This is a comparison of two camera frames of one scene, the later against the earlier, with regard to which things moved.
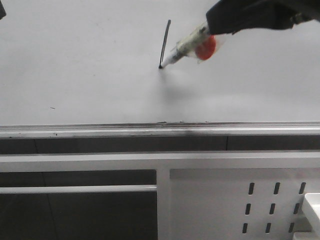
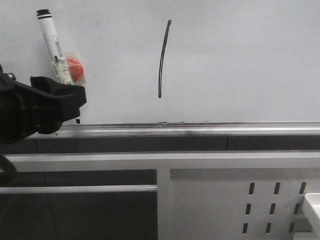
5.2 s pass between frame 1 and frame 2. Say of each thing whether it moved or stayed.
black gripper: moved
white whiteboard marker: moved
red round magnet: moved
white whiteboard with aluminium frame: stayed
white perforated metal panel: stayed
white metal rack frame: stayed
